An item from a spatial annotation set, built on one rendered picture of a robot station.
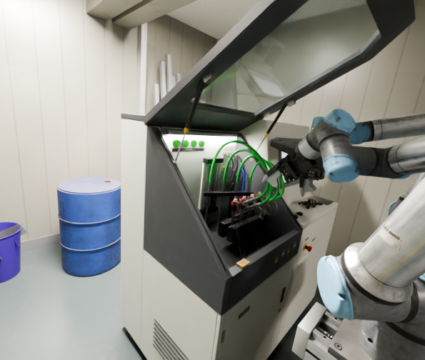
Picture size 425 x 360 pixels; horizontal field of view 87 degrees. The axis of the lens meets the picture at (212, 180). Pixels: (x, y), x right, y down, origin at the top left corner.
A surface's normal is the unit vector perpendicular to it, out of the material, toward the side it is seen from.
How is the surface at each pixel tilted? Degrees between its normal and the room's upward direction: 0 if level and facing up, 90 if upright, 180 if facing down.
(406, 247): 104
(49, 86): 90
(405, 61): 90
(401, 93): 90
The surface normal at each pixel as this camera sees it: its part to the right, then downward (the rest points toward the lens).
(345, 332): 0.11, -0.96
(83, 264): 0.18, 0.26
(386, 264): -0.84, 0.28
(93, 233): 0.48, 0.27
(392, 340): -0.79, -0.25
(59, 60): 0.70, 0.25
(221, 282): -0.69, 0.11
